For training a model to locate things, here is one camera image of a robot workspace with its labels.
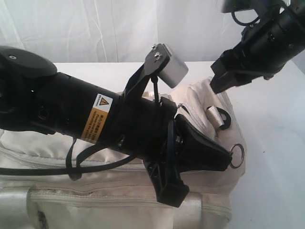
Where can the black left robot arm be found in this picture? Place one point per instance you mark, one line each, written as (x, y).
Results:
(35, 96)

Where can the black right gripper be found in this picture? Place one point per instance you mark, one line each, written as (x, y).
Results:
(266, 48)

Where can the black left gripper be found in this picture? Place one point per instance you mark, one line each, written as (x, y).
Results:
(147, 131)

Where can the cream fabric duffel bag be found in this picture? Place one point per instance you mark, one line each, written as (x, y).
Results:
(123, 197)

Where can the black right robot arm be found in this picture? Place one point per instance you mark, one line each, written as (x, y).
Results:
(273, 34)

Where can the white backdrop curtain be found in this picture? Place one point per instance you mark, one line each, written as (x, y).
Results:
(117, 30)

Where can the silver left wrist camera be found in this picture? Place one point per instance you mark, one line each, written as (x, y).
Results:
(175, 70)

